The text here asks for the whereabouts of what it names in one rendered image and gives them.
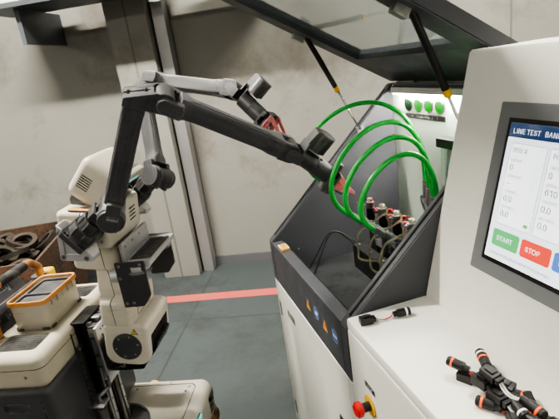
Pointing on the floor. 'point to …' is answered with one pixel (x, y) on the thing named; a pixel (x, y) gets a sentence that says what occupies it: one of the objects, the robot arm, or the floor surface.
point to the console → (383, 391)
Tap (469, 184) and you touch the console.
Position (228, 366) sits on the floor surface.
